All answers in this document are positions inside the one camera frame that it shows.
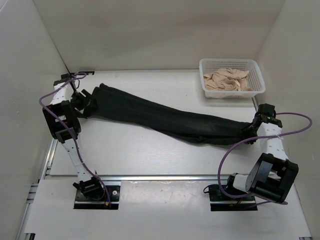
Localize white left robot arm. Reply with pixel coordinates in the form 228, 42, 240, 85
38, 76, 105, 200

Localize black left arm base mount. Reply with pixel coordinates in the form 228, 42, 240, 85
73, 181, 121, 210

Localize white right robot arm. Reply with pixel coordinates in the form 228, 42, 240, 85
224, 116, 299, 204

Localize white plastic basket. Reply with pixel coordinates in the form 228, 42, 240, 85
199, 58, 266, 99

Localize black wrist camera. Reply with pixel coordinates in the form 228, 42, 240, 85
255, 103, 276, 118
60, 73, 72, 81

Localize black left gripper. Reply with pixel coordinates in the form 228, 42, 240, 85
70, 89, 98, 119

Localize beige trousers in basket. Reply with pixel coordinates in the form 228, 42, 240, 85
203, 68, 253, 92

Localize aluminium left frame rail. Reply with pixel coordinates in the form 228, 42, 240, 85
15, 139, 58, 240

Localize aluminium front frame rail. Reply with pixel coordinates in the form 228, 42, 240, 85
43, 174, 229, 182

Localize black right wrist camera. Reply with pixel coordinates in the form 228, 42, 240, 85
255, 103, 276, 118

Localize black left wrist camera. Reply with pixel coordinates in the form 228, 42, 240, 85
60, 73, 72, 81

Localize aluminium frame rail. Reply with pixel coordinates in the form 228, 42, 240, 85
15, 139, 58, 240
252, 96, 313, 240
43, 174, 229, 182

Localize aluminium right frame rail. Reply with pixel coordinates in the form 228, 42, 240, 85
252, 96, 313, 240

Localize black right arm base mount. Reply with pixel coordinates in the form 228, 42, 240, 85
203, 184, 258, 212

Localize black trousers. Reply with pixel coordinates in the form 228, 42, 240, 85
91, 83, 247, 146

